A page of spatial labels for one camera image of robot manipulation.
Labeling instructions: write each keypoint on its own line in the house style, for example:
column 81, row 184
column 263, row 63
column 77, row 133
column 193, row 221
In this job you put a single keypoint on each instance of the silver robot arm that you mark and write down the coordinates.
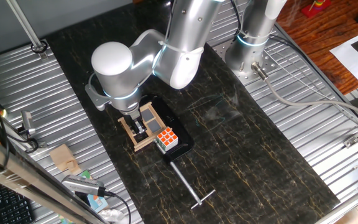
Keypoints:
column 112, row 62

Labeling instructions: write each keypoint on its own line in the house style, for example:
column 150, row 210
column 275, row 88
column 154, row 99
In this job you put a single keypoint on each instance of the silver depth camera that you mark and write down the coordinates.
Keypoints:
column 27, row 121
column 81, row 185

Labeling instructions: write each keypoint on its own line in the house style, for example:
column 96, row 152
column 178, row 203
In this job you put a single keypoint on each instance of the silver camera pole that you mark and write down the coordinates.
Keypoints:
column 23, row 22

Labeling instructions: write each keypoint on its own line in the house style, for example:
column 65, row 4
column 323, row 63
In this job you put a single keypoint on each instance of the colourful picture puzzle board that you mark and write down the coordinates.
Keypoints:
column 98, row 202

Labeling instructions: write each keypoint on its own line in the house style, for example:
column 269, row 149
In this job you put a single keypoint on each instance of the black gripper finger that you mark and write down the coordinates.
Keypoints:
column 142, row 125
column 140, row 132

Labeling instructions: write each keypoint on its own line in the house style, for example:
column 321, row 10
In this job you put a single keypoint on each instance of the brown wooden table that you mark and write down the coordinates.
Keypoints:
column 322, row 34

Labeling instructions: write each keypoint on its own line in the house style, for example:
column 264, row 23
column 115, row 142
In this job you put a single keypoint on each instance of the small cardboard piece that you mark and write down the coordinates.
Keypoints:
column 61, row 157

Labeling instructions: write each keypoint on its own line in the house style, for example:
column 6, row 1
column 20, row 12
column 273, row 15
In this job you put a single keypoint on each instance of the aluminium frame beam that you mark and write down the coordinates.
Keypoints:
column 11, row 171

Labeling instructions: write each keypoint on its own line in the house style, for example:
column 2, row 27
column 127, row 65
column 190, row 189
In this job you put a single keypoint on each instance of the black marble pattern mat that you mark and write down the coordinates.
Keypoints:
column 228, row 161

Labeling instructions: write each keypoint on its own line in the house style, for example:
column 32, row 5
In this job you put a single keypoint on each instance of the wooden sliding window model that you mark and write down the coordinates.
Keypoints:
column 154, row 126

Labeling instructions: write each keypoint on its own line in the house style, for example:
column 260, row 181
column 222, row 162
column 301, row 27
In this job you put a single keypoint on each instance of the silver robot mounting plate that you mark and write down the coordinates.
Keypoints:
column 270, row 63

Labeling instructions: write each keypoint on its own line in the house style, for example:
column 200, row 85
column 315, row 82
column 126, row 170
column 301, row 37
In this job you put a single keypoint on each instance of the black keyboard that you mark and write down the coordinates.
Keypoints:
column 8, row 207

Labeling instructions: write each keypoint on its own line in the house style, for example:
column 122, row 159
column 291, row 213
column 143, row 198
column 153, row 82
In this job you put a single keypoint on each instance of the black camera ball mount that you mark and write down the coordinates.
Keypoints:
column 26, row 132

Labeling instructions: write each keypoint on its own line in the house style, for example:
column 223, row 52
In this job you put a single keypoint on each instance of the black C-clamp with silver screw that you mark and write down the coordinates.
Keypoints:
column 179, row 130

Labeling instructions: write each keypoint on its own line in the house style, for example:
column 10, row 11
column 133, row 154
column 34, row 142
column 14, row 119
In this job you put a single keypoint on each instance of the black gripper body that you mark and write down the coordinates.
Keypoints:
column 135, row 123

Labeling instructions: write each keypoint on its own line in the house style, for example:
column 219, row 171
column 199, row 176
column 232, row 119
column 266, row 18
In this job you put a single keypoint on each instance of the white crumpled plastic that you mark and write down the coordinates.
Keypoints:
column 112, row 215

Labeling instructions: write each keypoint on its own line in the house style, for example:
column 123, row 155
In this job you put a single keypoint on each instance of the rubik's cube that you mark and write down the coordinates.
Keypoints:
column 166, row 137

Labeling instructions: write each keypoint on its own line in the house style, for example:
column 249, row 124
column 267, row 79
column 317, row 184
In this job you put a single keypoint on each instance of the white marker paper sheet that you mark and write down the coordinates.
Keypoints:
column 346, row 59

